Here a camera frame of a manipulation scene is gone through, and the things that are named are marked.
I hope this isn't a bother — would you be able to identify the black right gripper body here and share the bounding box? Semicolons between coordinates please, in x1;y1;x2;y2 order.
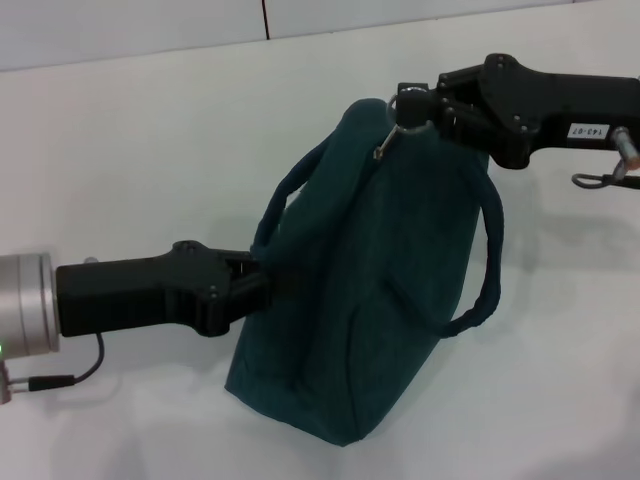
479;53;640;170

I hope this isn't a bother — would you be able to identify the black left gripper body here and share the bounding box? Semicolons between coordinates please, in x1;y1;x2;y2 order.
54;239;261;339

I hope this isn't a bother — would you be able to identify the metal key ring zipper pull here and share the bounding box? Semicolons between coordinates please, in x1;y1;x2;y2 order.
372;85;434;160

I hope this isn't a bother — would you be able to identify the left gripper grey cable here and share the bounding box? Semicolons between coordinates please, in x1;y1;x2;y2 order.
0;333;106;405

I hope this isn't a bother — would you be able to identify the teal insulated lunch bag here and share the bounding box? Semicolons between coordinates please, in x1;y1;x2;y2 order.
222;97;506;435

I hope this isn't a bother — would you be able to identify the gripper grey cable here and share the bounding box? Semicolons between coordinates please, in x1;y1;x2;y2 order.
572;127;640;192
0;333;106;405

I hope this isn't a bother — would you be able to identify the right gripper grey cable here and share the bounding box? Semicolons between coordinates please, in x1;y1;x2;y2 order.
572;127;640;192

